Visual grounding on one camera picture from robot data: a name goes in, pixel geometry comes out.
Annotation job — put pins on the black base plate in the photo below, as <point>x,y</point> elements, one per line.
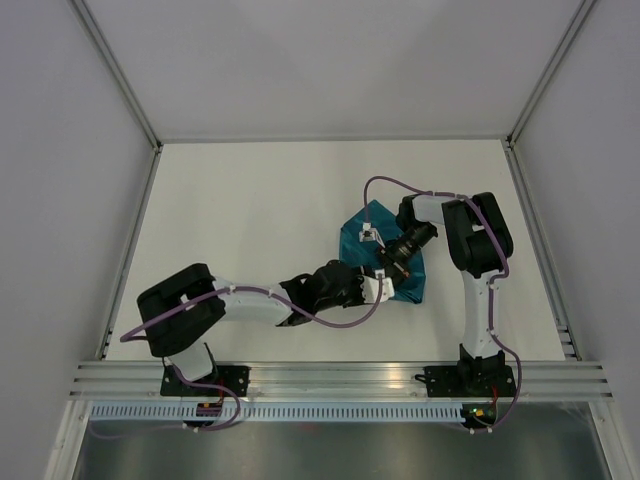
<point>224,380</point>
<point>452,382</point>

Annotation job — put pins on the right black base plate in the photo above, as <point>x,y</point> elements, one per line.
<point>452,382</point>

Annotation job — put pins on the aluminium frame post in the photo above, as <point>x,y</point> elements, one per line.
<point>552,66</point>
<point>100,43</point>

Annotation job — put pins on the white slotted cable duct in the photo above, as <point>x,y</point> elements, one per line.
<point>280,412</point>

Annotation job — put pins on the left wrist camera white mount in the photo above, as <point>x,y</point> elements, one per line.
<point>377,287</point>

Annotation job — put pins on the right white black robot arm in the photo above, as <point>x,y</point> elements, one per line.
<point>479,245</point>

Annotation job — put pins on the aluminium mounting rail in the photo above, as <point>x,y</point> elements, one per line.
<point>334,381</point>

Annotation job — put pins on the teal cloth napkin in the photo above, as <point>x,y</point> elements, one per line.
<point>354,253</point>

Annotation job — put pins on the right aluminium frame post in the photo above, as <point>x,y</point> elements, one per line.
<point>552,66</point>

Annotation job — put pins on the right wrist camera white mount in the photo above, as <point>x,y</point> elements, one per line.
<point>368,233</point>

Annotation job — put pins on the left aluminium frame post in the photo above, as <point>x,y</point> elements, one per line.
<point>100,43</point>

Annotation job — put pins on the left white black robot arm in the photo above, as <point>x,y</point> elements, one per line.
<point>290,303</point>

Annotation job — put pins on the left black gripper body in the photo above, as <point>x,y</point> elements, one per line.
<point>351,295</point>

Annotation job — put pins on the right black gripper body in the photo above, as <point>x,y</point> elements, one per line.
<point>402,251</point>

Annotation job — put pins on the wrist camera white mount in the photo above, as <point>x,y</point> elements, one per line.
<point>377,287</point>
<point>368,233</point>

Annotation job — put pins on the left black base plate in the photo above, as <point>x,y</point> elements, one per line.
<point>224,380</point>

